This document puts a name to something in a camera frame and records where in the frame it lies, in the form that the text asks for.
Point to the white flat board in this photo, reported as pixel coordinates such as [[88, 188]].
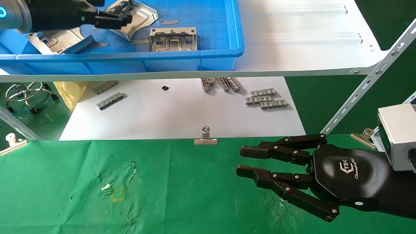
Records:
[[178, 113]]

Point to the brass binder clip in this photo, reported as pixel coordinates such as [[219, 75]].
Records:
[[13, 148], [362, 138]]

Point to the silver binder clip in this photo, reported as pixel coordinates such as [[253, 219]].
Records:
[[206, 140]]

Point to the green table cloth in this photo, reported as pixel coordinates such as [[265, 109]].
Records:
[[182, 188]]

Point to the yellow cloth bag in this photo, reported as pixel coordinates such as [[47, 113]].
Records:
[[70, 92]]

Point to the white metal shelf board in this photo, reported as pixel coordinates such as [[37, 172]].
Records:
[[292, 48]]

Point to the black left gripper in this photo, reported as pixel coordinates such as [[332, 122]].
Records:
[[55, 14]]

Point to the blue plastic tray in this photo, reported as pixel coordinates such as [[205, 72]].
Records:
[[211, 32]]

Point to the small white paper scrap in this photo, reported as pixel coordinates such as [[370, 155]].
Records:
[[105, 187]]

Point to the brass binder clip right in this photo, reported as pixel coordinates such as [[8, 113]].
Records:
[[362, 138]]

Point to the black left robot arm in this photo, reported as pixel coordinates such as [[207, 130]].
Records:
[[14, 14]]

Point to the grey tape piece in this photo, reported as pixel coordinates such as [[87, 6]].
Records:
[[169, 22], [100, 45], [139, 41]]

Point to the stamped metal bracket part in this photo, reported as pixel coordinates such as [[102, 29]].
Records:
[[61, 40], [143, 14], [174, 42]]

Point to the grey toothed metal strip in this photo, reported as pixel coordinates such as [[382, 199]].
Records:
[[263, 92], [206, 84], [105, 87], [234, 84], [110, 101], [223, 84], [258, 99], [274, 104]]

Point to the chrome chair base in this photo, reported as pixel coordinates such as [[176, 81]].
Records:
[[27, 94]]

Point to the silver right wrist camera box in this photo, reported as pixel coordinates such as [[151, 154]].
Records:
[[399, 136]]

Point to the white perforated shelf brace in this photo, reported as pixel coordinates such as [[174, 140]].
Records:
[[367, 86]]

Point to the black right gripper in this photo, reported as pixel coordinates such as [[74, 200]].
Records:
[[351, 175]]

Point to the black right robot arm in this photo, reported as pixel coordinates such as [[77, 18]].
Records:
[[403, 191]]

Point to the brass binder clip left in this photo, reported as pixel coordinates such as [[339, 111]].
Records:
[[13, 148]]

